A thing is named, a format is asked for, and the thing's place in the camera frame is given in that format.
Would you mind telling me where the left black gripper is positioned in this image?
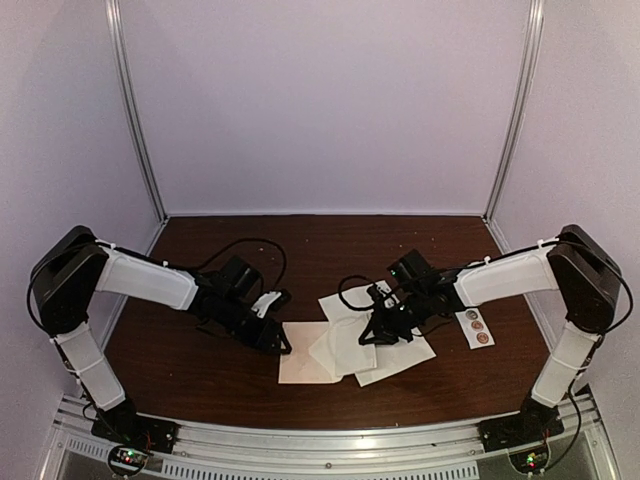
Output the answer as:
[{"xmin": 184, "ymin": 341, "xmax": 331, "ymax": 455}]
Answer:
[{"xmin": 216, "ymin": 296, "xmax": 291, "ymax": 356}]

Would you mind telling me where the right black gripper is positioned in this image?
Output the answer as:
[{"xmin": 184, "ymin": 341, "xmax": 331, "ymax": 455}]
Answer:
[{"xmin": 359, "ymin": 290, "xmax": 431, "ymax": 346}]

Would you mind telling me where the cream envelope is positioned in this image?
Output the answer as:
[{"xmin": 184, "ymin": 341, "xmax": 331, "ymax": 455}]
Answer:
[{"xmin": 278, "ymin": 321, "xmax": 342, "ymax": 385}]

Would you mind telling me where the white letter paper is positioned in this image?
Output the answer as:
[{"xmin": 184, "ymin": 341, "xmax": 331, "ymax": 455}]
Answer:
[{"xmin": 309, "ymin": 318, "xmax": 377, "ymax": 381}]

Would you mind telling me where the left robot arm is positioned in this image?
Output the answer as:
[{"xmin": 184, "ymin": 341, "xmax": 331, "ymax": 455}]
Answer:
[{"xmin": 26, "ymin": 225, "xmax": 292, "ymax": 444}]

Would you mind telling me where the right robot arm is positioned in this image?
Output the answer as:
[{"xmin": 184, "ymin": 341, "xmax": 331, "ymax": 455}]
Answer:
[{"xmin": 358, "ymin": 225, "xmax": 624, "ymax": 442}]

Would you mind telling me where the white paper sheet on table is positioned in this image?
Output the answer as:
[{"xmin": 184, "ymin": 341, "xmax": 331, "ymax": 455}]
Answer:
[{"xmin": 318, "ymin": 286, "xmax": 436, "ymax": 387}]

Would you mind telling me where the sticker strip with seals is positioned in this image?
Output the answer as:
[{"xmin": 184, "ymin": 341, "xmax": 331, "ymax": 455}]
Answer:
[{"xmin": 455, "ymin": 308, "xmax": 495, "ymax": 350}]

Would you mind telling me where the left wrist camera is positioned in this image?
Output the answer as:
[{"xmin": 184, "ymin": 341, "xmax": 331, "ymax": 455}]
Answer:
[{"xmin": 251, "ymin": 289, "xmax": 292, "ymax": 318}]

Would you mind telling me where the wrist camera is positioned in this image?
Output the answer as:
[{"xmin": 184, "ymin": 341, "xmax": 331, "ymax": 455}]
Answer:
[
  {"xmin": 366, "ymin": 283, "xmax": 397, "ymax": 310},
  {"xmin": 251, "ymin": 289, "xmax": 292, "ymax": 318}
]

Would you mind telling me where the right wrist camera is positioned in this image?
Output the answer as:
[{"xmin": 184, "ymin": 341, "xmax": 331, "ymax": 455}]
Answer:
[{"xmin": 366, "ymin": 283, "xmax": 397, "ymax": 310}]

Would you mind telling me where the left black braided cable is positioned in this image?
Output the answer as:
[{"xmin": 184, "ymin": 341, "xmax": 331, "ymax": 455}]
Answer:
[{"xmin": 204, "ymin": 239, "xmax": 289, "ymax": 301}]

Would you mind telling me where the right black camera cable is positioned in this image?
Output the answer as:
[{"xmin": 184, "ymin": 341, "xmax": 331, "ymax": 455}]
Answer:
[{"xmin": 337, "ymin": 274, "xmax": 381, "ymax": 314}]

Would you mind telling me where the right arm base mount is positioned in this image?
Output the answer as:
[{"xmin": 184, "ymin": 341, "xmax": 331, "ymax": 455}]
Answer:
[{"xmin": 478, "ymin": 413, "xmax": 564, "ymax": 476}]

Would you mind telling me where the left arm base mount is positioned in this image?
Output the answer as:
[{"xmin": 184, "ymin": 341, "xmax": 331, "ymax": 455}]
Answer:
[{"xmin": 91, "ymin": 415, "xmax": 179, "ymax": 478}]

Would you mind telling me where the right aluminium frame post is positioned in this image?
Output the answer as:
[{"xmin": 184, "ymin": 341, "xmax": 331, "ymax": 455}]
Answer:
[{"xmin": 484, "ymin": 0, "xmax": 545, "ymax": 223}]

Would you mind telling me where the aluminium frame post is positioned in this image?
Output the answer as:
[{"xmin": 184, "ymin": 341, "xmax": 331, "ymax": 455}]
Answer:
[
  {"xmin": 104, "ymin": 0, "xmax": 168, "ymax": 223},
  {"xmin": 484, "ymin": 0, "xmax": 545, "ymax": 223}
]

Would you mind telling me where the left aluminium frame post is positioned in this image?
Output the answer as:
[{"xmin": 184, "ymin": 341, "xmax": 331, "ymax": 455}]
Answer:
[{"xmin": 104, "ymin": 0, "xmax": 168, "ymax": 223}]

